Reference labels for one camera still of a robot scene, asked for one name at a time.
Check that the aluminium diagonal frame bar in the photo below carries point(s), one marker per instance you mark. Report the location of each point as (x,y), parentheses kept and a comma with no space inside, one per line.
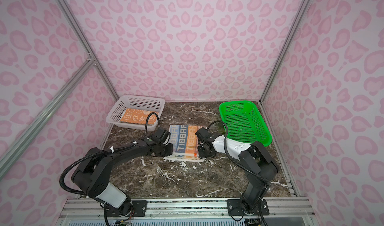
(20,145)

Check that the pale blue patterned towel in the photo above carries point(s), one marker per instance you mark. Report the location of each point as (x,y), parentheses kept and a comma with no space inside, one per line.
(185,143)

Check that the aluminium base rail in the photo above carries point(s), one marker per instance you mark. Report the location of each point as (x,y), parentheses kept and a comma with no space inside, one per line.
(291,211)

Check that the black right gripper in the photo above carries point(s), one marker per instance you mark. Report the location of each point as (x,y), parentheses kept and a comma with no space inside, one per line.
(201,155)

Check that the aluminium frame corner post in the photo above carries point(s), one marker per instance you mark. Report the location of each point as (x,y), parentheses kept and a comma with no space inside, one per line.
(295,26)
(80,34)

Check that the green plastic basket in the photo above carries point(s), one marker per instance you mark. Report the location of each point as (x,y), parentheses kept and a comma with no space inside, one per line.
(245,122)

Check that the orange bunny towel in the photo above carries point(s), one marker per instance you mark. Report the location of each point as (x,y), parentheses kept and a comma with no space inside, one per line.
(135,116)

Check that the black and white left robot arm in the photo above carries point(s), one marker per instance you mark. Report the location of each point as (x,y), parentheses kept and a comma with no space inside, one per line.
(93,172)

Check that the aluminium frame corner post left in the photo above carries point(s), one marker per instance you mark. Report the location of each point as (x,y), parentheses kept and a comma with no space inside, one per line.
(80,34)

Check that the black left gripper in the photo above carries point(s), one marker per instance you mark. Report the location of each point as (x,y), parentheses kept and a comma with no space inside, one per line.
(170,150)

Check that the white plastic basket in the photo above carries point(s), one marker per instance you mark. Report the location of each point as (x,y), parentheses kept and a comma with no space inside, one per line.
(137,102)

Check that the aluminium frame corner post right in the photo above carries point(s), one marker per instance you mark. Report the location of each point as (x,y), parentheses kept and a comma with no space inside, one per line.
(295,26)

